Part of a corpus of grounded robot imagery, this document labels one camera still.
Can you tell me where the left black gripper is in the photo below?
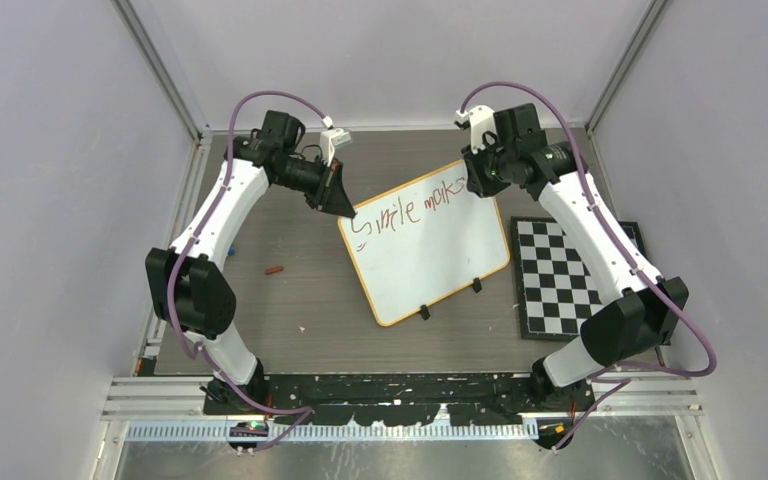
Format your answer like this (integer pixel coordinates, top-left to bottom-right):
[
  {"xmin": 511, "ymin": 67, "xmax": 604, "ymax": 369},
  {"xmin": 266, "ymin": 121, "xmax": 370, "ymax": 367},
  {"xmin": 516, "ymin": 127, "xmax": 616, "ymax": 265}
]
[{"xmin": 275, "ymin": 154, "xmax": 356, "ymax": 218}]

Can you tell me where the yellow framed whiteboard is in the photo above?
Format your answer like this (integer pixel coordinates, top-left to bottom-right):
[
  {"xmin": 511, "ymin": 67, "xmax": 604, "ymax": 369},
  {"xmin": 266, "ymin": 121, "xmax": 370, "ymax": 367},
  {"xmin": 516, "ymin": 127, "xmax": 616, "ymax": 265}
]
[{"xmin": 337, "ymin": 160, "xmax": 511, "ymax": 327}]

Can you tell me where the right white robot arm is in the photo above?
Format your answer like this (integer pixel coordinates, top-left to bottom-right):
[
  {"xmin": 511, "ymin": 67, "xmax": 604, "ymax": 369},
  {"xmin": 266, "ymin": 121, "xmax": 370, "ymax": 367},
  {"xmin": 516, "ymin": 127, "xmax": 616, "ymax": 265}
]
[{"xmin": 455, "ymin": 103, "xmax": 689, "ymax": 411}]

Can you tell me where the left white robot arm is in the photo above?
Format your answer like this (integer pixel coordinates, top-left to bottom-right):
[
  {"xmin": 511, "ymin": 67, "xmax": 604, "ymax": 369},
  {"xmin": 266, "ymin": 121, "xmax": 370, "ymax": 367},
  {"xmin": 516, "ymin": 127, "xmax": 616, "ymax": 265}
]
[{"xmin": 145, "ymin": 110, "xmax": 356, "ymax": 414}]

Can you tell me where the black white chessboard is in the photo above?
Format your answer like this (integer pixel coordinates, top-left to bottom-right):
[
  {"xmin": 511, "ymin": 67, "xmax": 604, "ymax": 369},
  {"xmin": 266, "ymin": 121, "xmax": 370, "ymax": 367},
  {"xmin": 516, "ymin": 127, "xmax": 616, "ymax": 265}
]
[{"xmin": 509, "ymin": 215, "xmax": 650, "ymax": 344}]

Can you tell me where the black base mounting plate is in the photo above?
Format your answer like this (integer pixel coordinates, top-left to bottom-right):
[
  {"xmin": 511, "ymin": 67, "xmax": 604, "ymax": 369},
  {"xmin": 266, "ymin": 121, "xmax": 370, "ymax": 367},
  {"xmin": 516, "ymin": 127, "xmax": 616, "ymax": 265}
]
[{"xmin": 202, "ymin": 372, "xmax": 597, "ymax": 428}]

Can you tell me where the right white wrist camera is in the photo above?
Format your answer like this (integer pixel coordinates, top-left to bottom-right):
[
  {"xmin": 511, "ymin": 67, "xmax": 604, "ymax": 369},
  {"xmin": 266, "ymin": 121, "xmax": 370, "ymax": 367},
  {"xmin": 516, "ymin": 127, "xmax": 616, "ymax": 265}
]
[{"xmin": 454, "ymin": 105, "xmax": 498, "ymax": 155}]

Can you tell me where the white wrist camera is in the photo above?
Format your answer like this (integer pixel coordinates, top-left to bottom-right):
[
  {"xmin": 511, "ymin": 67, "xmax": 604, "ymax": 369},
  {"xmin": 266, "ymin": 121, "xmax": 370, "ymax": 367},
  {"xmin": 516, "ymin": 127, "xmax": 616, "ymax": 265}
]
[
  {"xmin": 319, "ymin": 127, "xmax": 352, "ymax": 167},
  {"xmin": 454, "ymin": 105, "xmax": 498, "ymax": 155}
]

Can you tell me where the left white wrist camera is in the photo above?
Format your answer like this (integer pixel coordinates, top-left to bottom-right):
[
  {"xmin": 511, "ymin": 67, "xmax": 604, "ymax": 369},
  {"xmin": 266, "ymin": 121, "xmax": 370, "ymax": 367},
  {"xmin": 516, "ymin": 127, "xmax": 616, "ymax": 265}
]
[{"xmin": 319, "ymin": 127, "xmax": 352, "ymax": 167}]

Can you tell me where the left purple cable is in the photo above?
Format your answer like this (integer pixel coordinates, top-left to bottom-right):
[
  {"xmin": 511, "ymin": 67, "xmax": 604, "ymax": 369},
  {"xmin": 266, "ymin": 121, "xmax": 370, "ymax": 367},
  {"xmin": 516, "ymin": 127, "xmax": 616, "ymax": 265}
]
[{"xmin": 165, "ymin": 89, "xmax": 336, "ymax": 454}]

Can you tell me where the purple cable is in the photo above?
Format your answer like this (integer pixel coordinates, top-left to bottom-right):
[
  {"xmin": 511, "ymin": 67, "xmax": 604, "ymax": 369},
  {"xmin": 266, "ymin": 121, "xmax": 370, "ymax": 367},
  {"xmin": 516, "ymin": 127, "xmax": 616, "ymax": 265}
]
[
  {"xmin": 456, "ymin": 80, "xmax": 719, "ymax": 456},
  {"xmin": 165, "ymin": 89, "xmax": 336, "ymax": 454}
]

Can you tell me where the wire whiteboard stand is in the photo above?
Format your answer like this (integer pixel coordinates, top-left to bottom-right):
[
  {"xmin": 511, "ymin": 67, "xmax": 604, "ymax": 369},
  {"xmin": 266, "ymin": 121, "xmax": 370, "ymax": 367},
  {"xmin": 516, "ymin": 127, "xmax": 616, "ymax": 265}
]
[{"xmin": 417, "ymin": 277, "xmax": 483, "ymax": 321}]

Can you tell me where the white slotted cable duct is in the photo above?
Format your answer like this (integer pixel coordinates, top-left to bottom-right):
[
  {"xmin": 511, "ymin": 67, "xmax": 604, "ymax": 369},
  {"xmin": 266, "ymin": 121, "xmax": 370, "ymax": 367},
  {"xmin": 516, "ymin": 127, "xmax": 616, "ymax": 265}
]
[{"xmin": 125, "ymin": 419, "xmax": 539, "ymax": 443}]

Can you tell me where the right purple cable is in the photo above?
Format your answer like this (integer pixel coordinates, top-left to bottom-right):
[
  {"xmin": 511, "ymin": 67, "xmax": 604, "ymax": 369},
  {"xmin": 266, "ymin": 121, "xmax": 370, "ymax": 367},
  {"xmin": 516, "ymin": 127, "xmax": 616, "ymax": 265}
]
[{"xmin": 456, "ymin": 80, "xmax": 719, "ymax": 456}]

